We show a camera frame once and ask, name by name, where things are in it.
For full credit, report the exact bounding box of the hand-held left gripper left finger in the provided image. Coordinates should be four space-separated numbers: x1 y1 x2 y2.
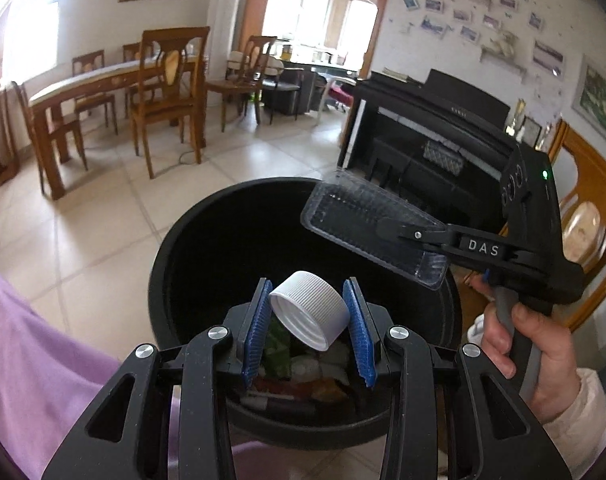
40 277 275 480

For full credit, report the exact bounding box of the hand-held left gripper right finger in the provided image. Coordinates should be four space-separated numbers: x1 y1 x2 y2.
341 275 577 480

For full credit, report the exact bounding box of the green snack packet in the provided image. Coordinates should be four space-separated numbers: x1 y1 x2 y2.
263 320 292 377

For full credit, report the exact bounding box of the red carton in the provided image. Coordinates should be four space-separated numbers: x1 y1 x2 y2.
253 377 310 397

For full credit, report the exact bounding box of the white ribbed bottle cap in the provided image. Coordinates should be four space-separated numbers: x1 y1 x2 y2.
268 271 350 352

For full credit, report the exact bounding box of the orange plastic wrapper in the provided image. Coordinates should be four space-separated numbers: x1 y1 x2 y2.
313 377 355 404

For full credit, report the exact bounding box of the black trash bin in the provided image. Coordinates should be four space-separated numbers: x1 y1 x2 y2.
149 176 463 445

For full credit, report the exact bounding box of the person's right forearm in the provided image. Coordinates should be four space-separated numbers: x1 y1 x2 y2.
538 367 606 480

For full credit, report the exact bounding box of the person's right hand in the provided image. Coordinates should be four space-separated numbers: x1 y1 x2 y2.
466 278 582 424

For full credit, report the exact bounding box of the wooden dining chair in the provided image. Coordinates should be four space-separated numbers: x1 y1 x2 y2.
131 26 210 179
122 42 150 116
548 120 606 346
72 50 118 136
206 35 278 133
13 80 88 196

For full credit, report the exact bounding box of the black upright piano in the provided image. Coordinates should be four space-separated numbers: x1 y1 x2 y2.
337 67 521 241

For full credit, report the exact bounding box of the framed landscape painting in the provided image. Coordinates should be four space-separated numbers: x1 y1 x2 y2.
570 55 606 153

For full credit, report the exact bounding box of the white chair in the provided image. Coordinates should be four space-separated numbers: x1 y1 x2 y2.
308 72 357 123

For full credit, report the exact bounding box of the black armchair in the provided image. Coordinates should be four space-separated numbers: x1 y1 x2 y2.
260 67 304 116

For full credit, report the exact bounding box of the purple cloth with white logo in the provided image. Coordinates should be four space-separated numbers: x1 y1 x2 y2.
0 259 389 480

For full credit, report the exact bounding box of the white tower air conditioner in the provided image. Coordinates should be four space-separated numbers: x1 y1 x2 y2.
206 0 244 81

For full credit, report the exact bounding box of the wooden dining table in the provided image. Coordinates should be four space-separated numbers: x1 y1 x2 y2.
29 55 209 201

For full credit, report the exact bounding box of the small white window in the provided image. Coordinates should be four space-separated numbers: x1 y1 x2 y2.
3 0 70 81

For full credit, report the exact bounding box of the small picture frame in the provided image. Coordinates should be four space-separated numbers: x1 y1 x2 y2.
520 116 544 147

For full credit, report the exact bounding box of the group of wall photos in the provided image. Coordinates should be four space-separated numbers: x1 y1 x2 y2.
400 0 567 79

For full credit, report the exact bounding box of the wooden door frame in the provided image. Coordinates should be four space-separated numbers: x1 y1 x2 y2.
255 0 398 81

